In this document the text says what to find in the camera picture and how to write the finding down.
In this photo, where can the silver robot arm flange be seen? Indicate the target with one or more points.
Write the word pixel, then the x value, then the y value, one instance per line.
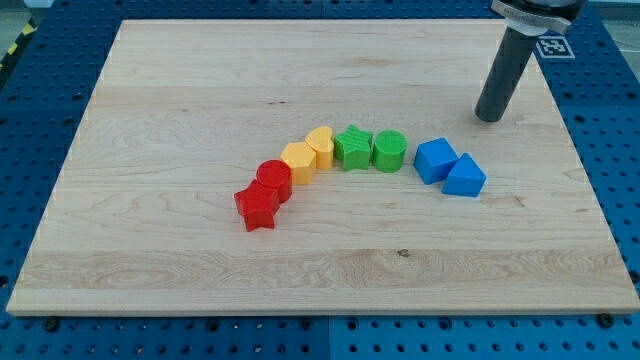
pixel 535 17

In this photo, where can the yellow hexagon block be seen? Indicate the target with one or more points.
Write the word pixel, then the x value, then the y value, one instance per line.
pixel 301 159

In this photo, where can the yellow heart block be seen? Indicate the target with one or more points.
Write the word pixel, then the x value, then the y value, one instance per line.
pixel 321 141

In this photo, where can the green star block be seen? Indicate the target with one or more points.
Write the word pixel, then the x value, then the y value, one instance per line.
pixel 353 148

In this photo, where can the red cylinder block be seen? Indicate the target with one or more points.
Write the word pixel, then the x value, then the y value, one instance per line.
pixel 276 174

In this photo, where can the red star block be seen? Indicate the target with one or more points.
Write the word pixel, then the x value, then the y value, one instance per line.
pixel 257 205

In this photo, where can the green cylinder block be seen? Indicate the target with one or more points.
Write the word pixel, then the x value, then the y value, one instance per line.
pixel 389 149

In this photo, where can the blue cube block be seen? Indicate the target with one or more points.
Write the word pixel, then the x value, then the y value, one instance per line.
pixel 434 159

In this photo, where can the blue triangle block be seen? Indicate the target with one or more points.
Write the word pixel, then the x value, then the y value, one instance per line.
pixel 465 178

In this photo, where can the light wooden board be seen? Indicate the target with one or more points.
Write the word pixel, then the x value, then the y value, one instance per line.
pixel 142 219

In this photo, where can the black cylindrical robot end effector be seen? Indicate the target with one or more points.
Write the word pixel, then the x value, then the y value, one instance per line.
pixel 507 68

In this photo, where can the white fiducial marker tag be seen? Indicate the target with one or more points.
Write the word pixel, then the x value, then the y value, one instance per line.
pixel 554 47

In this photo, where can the yellow black hazard tape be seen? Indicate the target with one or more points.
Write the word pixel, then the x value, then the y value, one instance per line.
pixel 17 48

